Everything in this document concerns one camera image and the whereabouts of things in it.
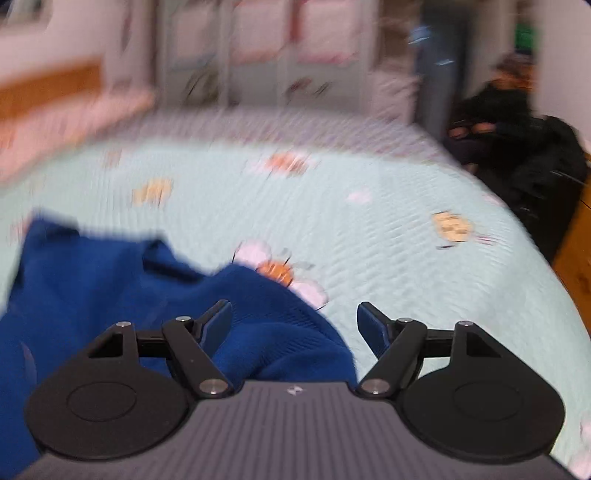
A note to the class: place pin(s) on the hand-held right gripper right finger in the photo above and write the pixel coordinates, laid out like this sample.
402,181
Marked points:
371,325

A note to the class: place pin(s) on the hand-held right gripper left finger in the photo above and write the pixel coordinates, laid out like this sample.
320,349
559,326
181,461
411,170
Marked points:
217,325

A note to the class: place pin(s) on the blue knitted sweater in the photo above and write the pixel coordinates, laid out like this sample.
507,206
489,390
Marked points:
115,286

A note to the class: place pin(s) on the light green bee print quilt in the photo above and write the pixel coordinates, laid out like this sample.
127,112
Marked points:
369,221

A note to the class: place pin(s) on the wooden dresser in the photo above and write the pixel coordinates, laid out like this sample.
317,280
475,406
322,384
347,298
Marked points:
577,267

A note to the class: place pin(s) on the black coat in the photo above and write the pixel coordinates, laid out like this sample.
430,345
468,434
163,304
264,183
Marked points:
545,184

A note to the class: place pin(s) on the pink floral pillow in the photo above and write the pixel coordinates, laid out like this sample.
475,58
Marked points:
69,124

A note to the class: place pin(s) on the white glass door wardrobe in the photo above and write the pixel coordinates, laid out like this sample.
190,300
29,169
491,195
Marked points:
277,83

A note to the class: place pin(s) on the wooden headboard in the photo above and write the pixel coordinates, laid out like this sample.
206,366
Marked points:
46,87

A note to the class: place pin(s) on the orange framed poster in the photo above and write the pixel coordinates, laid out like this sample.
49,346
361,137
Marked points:
258,27

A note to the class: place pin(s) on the pink framed poster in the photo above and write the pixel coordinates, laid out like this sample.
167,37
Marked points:
328,27

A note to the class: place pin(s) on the framed wall picture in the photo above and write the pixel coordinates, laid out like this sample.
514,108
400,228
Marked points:
23,9

